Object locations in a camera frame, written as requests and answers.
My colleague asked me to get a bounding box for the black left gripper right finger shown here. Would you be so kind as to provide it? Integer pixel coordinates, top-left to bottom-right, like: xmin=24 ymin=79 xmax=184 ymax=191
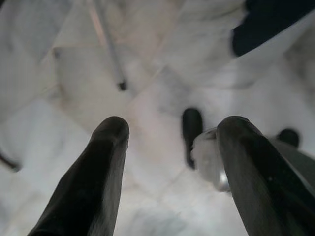
xmin=216 ymin=116 xmax=315 ymax=236

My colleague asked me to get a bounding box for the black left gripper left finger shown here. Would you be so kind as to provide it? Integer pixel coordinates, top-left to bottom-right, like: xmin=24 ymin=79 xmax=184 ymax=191
xmin=27 ymin=116 xmax=130 ymax=236

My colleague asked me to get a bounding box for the black robot right foot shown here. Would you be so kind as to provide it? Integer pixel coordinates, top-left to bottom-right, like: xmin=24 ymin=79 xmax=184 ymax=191
xmin=275 ymin=128 xmax=300 ymax=148

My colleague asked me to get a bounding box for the black robot foot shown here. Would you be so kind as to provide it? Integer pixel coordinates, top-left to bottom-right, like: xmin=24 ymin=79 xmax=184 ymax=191
xmin=275 ymin=128 xmax=300 ymax=148
xmin=182 ymin=108 xmax=204 ymax=170

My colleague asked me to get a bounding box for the black robot left foot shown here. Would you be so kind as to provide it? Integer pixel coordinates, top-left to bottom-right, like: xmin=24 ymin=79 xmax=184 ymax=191
xmin=182 ymin=108 xmax=204 ymax=170

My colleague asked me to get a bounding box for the silver clothes drying rack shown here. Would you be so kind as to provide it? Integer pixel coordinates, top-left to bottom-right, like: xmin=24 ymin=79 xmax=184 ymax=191
xmin=86 ymin=0 xmax=127 ymax=91

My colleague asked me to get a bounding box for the navy blue t-shirt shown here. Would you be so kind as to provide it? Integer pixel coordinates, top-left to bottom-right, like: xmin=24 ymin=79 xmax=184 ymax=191
xmin=230 ymin=0 xmax=315 ymax=57

